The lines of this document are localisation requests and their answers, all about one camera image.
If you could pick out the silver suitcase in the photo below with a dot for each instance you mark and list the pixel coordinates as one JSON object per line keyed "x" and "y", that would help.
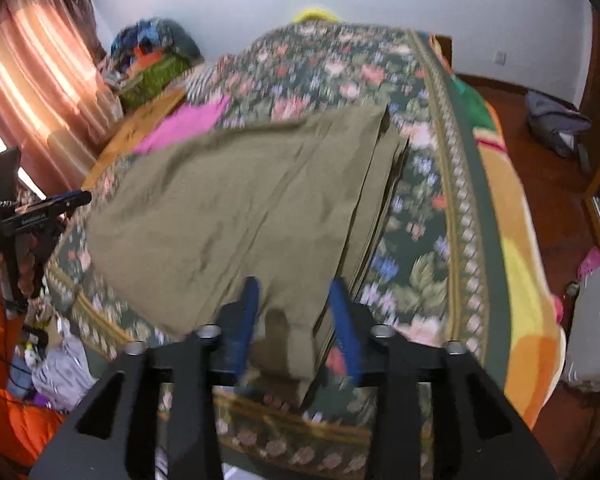
{"x": 595, "y": 340}

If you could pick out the grey bag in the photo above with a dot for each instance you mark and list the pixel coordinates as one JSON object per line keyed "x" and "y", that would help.
{"x": 555, "y": 120}

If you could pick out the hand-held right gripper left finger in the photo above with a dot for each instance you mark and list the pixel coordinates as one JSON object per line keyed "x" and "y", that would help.
{"x": 245, "y": 321}

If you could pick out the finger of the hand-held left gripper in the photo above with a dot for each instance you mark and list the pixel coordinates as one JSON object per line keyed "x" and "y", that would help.
{"x": 67, "y": 199}

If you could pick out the yellow cloth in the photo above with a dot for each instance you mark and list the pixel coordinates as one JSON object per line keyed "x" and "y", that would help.
{"x": 315, "y": 14}

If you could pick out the dark floral blanket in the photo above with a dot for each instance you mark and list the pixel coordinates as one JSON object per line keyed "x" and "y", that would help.
{"x": 330, "y": 65}

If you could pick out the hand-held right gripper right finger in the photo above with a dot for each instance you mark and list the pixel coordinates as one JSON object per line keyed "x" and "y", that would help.
{"x": 342, "y": 325}

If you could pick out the person's left forearm orange sleeve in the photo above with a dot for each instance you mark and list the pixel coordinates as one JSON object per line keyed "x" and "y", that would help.
{"x": 0, "y": 385}

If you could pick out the black and white striped cloth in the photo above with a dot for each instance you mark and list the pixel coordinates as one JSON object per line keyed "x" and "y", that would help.
{"x": 205, "y": 80}

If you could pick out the blue knitted cloth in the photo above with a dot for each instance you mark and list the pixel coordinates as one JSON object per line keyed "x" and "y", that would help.
{"x": 152, "y": 35}

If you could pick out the orange and yellow blanket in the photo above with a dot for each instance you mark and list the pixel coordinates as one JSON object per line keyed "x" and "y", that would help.
{"x": 520, "y": 240}

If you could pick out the white and purple cloth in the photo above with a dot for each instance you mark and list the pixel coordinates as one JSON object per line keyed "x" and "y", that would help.
{"x": 65, "y": 375}

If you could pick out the pink slipper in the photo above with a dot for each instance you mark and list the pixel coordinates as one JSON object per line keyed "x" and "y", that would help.
{"x": 590, "y": 262}

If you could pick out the green knitted cloth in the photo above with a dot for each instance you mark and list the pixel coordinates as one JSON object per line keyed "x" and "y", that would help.
{"x": 160, "y": 77}

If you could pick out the striped orange curtain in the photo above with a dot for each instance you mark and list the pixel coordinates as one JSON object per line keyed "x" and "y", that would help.
{"x": 40, "y": 60}

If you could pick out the person's left hand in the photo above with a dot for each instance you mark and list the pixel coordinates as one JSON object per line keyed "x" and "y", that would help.
{"x": 26, "y": 272}

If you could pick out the brown wooden door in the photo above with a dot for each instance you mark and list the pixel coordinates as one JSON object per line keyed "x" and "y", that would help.
{"x": 597, "y": 85}

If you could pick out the olive green pants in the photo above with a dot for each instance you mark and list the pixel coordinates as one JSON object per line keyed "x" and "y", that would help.
{"x": 230, "y": 200}

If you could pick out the pink quilt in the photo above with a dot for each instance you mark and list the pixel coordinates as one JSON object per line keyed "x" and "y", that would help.
{"x": 180, "y": 125}

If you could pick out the white wall socket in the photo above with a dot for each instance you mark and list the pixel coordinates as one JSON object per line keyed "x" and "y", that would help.
{"x": 501, "y": 58}

